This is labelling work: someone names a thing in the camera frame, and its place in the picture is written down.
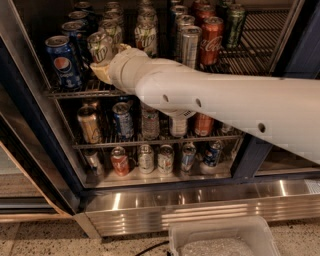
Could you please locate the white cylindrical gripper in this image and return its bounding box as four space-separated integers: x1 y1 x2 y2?
90 43 156 95

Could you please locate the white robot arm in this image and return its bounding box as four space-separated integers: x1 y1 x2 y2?
90 48 320 164

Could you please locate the front blue pepsi can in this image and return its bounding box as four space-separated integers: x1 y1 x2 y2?
45 35 83 89

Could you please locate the blue pepsi can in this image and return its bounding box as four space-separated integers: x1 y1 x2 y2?
45 35 83 89
61 20 92 69

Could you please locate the blue can middle shelf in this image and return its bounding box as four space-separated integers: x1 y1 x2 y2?
112 102 134 140

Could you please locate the gold can middle shelf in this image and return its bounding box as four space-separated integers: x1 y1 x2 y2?
77 106 102 144

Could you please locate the front slim silver can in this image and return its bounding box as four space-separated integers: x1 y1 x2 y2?
181 25 202 69

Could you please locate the front red coca-cola can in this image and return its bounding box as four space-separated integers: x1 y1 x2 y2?
200 16 224 66

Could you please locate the red coca-cola can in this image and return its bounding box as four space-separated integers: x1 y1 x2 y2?
195 5 216 26
200 16 224 66

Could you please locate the silver 7up can bottom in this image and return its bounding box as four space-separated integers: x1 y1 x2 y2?
138 144 154 174

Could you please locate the red can bottom shelf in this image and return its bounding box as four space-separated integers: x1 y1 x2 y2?
111 146 129 176

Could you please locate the dark silver can bottom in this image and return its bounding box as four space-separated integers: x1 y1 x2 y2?
84 149 104 176

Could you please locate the orange can middle shelf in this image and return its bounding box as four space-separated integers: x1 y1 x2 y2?
194 113 214 137

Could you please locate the blue silver can bottom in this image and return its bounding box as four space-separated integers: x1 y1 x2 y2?
181 143 196 173

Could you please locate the front green soda can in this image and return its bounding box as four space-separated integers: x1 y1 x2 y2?
225 4 246 48

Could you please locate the slim silver can middle shelf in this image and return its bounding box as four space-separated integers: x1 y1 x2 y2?
221 123 233 134

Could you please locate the pepsi can bottom shelf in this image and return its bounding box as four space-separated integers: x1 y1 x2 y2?
203 140 222 167

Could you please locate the open fridge glass door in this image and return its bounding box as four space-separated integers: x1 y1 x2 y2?
0 38 82 215

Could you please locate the clear water bottle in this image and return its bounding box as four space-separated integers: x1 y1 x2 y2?
141 103 160 140

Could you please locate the clear plastic bin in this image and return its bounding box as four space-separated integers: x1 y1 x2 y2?
169 216 281 256

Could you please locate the middle wire fridge shelf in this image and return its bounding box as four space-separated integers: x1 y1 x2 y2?
73 100 244 149

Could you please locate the wire fridge shelf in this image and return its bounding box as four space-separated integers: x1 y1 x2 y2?
46 9 288 99
73 100 244 149

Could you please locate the top wire fridge shelf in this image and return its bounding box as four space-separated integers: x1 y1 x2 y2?
46 9 288 99

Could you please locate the black cable on floor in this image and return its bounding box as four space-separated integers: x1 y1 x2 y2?
134 240 170 256

